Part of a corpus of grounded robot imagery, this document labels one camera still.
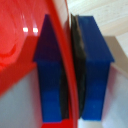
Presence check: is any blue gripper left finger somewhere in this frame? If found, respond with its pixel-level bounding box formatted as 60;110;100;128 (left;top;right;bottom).
32;13;69;123

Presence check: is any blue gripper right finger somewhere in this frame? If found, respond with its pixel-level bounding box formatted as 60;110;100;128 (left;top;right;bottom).
69;13;115;122

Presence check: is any orange-red plastic bowl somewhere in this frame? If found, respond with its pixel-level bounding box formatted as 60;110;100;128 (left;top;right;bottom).
0;0;86;128

